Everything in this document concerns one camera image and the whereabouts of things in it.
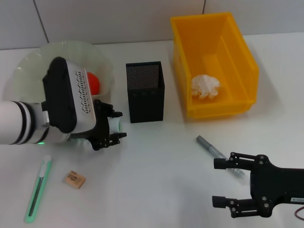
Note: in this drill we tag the red pomegranate toy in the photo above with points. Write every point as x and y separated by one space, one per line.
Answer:
93 83

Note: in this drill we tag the white paper ball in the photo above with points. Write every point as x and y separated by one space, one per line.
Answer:
205 86

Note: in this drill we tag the yellow plastic bin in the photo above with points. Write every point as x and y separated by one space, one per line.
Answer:
213 47

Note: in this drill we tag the black mesh pen holder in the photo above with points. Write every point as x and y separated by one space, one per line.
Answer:
146 104

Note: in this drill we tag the beige eraser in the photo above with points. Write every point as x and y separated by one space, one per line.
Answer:
74 179

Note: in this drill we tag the silver marker pen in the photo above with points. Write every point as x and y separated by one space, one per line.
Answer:
209 146

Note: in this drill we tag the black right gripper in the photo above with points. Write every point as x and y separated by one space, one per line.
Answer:
278 185

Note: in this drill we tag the pale green glass fruit plate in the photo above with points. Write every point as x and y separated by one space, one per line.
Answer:
31 61

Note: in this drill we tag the green label water bottle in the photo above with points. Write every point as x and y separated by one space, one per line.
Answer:
115 125

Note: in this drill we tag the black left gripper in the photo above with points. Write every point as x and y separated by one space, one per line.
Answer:
101 133

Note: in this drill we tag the green utility knife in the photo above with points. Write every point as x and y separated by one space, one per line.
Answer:
38 190

